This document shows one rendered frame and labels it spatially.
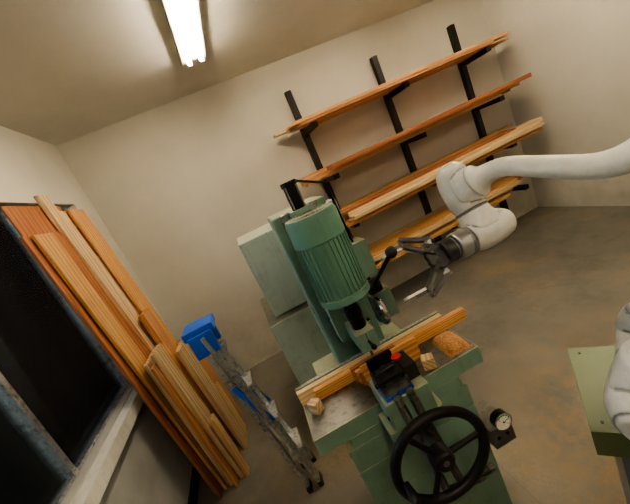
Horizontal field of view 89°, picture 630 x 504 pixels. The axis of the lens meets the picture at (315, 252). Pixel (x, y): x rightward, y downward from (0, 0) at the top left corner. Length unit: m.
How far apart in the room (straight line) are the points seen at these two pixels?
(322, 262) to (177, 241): 2.54
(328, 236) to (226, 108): 2.66
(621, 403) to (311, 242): 0.81
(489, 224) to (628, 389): 0.49
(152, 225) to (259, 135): 1.35
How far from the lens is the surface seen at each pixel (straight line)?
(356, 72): 3.88
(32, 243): 2.21
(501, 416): 1.30
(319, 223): 0.95
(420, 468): 1.33
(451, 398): 1.24
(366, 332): 1.12
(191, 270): 3.43
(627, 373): 1.02
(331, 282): 1.00
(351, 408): 1.15
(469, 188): 1.07
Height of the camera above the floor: 1.62
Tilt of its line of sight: 13 degrees down
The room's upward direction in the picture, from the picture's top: 25 degrees counter-clockwise
